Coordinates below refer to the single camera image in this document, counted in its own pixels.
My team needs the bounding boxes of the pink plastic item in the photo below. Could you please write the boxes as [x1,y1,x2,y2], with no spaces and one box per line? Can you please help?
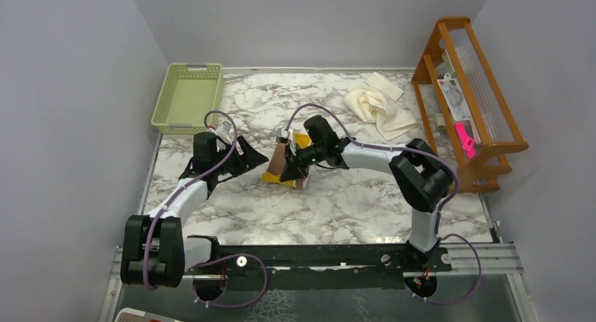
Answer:
[454,120,481,160]

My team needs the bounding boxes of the brown yellow bear towel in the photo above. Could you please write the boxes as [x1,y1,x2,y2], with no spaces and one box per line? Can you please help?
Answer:
[261,132,312,191]

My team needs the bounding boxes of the cream white towel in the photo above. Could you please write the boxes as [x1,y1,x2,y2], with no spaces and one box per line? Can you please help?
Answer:
[343,72,417,141]

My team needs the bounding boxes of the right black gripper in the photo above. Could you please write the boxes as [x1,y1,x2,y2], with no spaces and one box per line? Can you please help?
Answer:
[280,141,325,181]

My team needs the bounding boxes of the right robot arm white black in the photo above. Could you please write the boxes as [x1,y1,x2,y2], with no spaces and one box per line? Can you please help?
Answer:
[277,115,455,271]

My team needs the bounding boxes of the green plastic basket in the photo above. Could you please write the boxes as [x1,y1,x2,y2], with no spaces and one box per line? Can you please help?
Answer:
[151,63,225,136]

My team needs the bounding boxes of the white packaged item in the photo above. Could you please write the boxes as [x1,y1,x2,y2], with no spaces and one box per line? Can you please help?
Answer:
[437,73,472,122]

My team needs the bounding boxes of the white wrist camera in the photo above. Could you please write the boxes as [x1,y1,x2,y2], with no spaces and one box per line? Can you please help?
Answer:
[215,121,235,143]
[276,127,295,145]

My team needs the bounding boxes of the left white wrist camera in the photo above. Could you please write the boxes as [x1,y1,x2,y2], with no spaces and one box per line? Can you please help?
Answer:
[215,121,235,143]

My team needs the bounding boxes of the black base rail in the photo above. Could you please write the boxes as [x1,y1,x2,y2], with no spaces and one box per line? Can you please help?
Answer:
[183,244,452,291]

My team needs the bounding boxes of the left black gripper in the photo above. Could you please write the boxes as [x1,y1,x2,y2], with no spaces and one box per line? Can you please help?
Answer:
[212,135,268,176]

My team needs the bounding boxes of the red white box corner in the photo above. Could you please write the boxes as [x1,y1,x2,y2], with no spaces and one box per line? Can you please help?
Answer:
[114,308,181,322]

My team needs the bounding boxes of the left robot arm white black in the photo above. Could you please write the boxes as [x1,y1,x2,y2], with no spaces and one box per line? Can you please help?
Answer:
[119,131,268,290]

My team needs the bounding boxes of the orange wooden rack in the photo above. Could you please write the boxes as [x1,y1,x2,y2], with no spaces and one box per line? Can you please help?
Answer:
[411,16,529,193]

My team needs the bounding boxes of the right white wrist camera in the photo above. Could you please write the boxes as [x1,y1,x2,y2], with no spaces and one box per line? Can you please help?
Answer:
[276,127,295,145]

